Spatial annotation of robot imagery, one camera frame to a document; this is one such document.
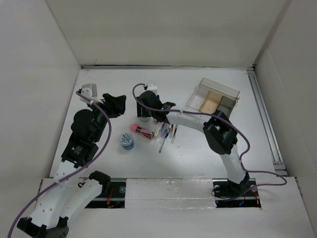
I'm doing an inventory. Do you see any pink capped pencil tube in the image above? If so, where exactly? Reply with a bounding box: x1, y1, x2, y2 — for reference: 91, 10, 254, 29
130, 124, 154, 140

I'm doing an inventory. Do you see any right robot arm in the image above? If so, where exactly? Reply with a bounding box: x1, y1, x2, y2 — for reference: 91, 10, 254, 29
132, 90, 251, 200

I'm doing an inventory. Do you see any clear desk organizer box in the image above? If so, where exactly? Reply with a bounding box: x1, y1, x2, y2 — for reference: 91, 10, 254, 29
186, 78, 240, 118

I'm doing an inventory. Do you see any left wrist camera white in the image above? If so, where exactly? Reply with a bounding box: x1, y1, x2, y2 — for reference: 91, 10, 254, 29
79, 84, 103, 104

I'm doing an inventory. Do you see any blue round jar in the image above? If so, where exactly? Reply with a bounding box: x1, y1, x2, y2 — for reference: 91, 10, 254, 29
139, 117, 151, 121
119, 133, 134, 150

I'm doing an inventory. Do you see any front mounting rail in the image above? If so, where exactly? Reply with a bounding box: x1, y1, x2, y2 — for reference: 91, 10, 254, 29
37, 177, 262, 209

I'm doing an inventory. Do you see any aluminium rail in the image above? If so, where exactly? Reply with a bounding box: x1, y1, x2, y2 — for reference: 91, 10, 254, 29
81, 65, 254, 70
247, 67, 288, 177

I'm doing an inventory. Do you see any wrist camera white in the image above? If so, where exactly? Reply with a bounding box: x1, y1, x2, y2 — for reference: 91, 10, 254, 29
144, 83, 158, 94
79, 84, 103, 104

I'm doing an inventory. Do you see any back aluminium rail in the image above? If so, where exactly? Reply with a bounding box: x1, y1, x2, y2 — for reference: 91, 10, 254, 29
81, 65, 254, 70

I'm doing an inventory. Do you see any black capped pen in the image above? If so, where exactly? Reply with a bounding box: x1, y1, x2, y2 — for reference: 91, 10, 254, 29
171, 124, 178, 143

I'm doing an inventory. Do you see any blue tipped long pen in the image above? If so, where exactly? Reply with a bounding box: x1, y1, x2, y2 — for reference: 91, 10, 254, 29
159, 134, 167, 153

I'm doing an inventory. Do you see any right aluminium rail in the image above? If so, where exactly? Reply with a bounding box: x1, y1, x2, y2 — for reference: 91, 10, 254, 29
247, 67, 288, 177

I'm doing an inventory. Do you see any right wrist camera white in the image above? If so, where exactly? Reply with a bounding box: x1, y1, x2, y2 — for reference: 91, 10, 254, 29
144, 83, 158, 94

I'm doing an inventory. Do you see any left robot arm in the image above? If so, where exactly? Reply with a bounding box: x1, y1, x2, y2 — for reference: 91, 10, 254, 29
17, 93, 126, 238

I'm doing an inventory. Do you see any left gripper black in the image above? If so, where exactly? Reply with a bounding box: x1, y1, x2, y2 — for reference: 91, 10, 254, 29
87, 93, 125, 142

